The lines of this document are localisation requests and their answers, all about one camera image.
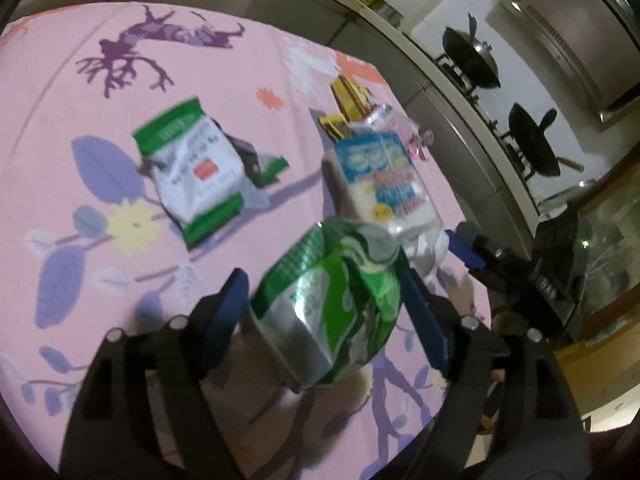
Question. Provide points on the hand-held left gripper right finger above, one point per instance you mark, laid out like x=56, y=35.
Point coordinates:
x=425, y=320

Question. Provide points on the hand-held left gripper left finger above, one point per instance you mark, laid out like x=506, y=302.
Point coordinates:
x=227, y=305

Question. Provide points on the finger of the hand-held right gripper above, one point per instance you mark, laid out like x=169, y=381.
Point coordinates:
x=462, y=250

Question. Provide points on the silver wrapper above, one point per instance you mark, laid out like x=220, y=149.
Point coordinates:
x=425, y=255

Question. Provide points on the green snack bag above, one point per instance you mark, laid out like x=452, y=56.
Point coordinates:
x=340, y=300

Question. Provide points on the blue white snack packet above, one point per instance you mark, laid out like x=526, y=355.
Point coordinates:
x=380, y=180

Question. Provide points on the white green snack packet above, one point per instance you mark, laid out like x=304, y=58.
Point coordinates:
x=195, y=170

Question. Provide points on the clear plastic wrapper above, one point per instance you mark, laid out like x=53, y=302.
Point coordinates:
x=385, y=117

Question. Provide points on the yellow brown small box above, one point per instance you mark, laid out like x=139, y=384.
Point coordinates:
x=350, y=97

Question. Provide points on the glass sliding door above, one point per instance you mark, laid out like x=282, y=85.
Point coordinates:
x=610, y=240

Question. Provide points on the black frying pan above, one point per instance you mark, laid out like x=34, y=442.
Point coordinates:
x=535, y=145

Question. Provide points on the black gas stove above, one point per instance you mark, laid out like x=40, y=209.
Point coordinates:
x=492, y=120

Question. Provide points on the wok with steel lid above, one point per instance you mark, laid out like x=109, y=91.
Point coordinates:
x=475, y=60

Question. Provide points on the pink printed tablecloth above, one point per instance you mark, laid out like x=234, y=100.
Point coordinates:
x=225, y=70

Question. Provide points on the steel range hood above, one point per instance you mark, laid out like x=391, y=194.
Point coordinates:
x=575, y=20

